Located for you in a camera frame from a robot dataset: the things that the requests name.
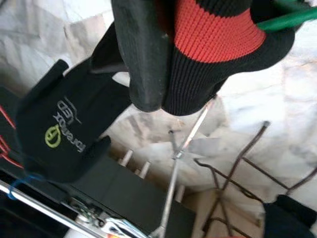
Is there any marble pattern folding table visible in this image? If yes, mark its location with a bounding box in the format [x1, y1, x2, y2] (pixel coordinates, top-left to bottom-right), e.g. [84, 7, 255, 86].
[194, 120, 317, 238]

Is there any black low tv console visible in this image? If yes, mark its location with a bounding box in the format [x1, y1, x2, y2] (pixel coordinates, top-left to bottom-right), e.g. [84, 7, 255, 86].
[0, 84, 199, 238]

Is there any green plastic hanger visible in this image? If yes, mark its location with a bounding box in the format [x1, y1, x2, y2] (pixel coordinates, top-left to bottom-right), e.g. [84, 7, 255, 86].
[256, 0, 317, 33]

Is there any red plastic hanger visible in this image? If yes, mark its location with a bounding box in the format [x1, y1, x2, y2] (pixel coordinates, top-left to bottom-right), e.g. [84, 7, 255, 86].
[0, 104, 25, 169]

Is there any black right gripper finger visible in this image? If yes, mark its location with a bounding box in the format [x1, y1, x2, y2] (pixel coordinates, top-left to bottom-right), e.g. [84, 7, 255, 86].
[112, 0, 174, 112]

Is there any navy shirt red striped collar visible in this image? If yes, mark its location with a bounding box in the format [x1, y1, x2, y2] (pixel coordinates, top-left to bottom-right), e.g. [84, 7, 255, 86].
[89, 0, 297, 117]

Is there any blue plastic hanger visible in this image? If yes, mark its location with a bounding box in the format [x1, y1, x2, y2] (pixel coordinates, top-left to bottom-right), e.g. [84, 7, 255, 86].
[7, 173, 45, 200]

